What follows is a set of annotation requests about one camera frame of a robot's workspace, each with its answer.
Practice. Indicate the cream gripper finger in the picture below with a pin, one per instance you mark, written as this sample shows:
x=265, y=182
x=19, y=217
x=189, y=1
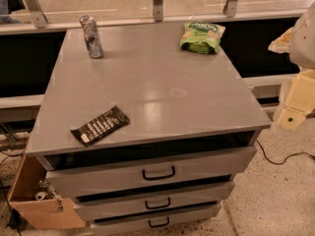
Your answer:
x=299, y=101
x=282, y=43

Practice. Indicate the black rxbar chocolate bar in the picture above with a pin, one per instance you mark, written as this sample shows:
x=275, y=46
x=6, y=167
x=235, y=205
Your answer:
x=101, y=126

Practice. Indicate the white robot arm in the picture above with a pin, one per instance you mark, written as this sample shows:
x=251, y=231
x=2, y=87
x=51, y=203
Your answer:
x=302, y=49

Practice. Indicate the green snack chip bag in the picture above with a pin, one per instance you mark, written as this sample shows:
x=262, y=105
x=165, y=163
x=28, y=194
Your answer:
x=201, y=37

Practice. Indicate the bottom grey drawer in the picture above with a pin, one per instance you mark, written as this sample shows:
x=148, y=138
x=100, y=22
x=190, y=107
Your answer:
x=139, y=222

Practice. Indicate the grey drawer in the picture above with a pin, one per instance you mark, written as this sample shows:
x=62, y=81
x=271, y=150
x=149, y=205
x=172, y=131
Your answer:
x=107, y=178
x=132, y=202
x=139, y=222

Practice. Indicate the grey drawer cabinet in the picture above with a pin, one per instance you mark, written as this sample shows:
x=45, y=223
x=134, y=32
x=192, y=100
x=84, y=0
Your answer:
x=177, y=102

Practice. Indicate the silver blue drink can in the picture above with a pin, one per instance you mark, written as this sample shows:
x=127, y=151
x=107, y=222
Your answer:
x=91, y=36

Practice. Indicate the middle grey drawer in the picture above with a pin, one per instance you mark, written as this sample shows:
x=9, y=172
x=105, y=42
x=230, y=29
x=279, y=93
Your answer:
x=132, y=202

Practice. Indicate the top grey drawer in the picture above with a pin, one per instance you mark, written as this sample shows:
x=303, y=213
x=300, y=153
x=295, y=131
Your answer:
x=107, y=178

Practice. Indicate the brown cardboard box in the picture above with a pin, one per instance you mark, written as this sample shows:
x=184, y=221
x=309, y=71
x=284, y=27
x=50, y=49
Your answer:
x=45, y=214

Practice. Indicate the right metal railing bracket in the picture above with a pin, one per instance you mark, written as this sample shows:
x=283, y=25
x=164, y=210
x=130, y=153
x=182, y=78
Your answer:
x=230, y=8

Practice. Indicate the metal railing bracket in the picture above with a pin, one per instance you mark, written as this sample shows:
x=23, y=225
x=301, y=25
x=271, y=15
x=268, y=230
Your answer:
x=37, y=16
x=158, y=10
x=230, y=8

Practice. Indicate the middle metal railing bracket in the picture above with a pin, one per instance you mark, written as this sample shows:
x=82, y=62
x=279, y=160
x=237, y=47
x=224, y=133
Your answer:
x=158, y=10

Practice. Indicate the black top drawer handle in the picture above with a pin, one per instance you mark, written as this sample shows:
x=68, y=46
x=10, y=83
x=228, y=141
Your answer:
x=159, y=175

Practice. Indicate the black drawer handle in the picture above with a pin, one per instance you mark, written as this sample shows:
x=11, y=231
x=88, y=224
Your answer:
x=150, y=205
x=159, y=175
x=159, y=222

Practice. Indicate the black middle drawer handle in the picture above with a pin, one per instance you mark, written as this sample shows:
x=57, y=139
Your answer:
x=150, y=205

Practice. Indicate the black bottom drawer handle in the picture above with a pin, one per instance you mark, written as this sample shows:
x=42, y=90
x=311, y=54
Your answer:
x=159, y=222

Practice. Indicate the left metal railing bracket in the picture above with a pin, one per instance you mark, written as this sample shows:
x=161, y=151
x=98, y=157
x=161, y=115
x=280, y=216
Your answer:
x=37, y=16

